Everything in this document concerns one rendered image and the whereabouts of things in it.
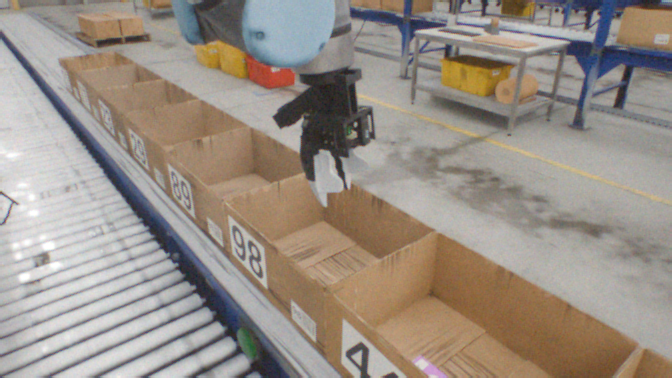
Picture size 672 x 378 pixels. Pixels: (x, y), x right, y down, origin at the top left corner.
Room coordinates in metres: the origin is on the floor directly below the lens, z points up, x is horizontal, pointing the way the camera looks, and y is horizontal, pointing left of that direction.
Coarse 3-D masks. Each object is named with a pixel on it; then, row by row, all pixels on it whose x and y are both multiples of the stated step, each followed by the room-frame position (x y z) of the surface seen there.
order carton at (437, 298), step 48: (432, 240) 0.77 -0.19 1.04; (336, 288) 0.62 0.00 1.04; (384, 288) 0.69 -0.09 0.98; (432, 288) 0.78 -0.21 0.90; (480, 288) 0.69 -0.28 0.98; (528, 288) 0.62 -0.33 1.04; (336, 336) 0.58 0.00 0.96; (384, 336) 0.66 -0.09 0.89; (432, 336) 0.65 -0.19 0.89; (480, 336) 0.66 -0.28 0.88; (528, 336) 0.61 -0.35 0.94; (576, 336) 0.55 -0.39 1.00; (624, 336) 0.50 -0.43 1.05
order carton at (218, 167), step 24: (192, 144) 1.27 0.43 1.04; (216, 144) 1.32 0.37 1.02; (240, 144) 1.37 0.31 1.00; (264, 144) 1.33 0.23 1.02; (168, 168) 1.20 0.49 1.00; (192, 168) 1.27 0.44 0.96; (216, 168) 1.31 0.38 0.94; (240, 168) 1.36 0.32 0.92; (264, 168) 1.34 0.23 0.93; (288, 168) 1.23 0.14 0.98; (192, 192) 1.06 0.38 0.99; (216, 192) 1.25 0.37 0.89; (240, 192) 1.25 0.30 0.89; (192, 216) 1.09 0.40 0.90; (216, 216) 0.95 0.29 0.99; (216, 240) 0.97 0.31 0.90
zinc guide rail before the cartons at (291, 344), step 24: (0, 24) 4.80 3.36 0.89; (24, 48) 3.56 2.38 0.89; (48, 72) 2.80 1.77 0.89; (144, 192) 1.25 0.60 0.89; (168, 216) 1.11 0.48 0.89; (192, 240) 0.99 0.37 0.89; (216, 264) 0.88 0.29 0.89; (240, 288) 0.80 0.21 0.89; (264, 312) 0.72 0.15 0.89; (288, 336) 0.66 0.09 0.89; (288, 360) 0.60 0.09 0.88; (312, 360) 0.60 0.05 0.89
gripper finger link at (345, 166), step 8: (352, 152) 0.66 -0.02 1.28; (336, 160) 0.67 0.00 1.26; (344, 160) 0.67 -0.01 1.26; (352, 160) 0.67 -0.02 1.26; (360, 160) 0.66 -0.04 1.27; (336, 168) 0.68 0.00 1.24; (344, 168) 0.67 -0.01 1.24; (352, 168) 0.67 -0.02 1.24; (360, 168) 0.66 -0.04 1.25; (368, 168) 0.65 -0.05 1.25; (344, 176) 0.67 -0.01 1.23; (344, 184) 0.67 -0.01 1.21
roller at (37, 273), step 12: (120, 240) 1.19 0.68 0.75; (132, 240) 1.20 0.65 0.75; (144, 240) 1.21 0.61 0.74; (84, 252) 1.13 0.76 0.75; (96, 252) 1.13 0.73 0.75; (108, 252) 1.14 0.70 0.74; (48, 264) 1.07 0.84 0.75; (60, 264) 1.07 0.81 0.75; (72, 264) 1.08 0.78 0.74; (12, 276) 1.01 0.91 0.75; (24, 276) 1.02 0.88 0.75; (36, 276) 1.03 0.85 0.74; (0, 288) 0.97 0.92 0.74; (12, 288) 0.98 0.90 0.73
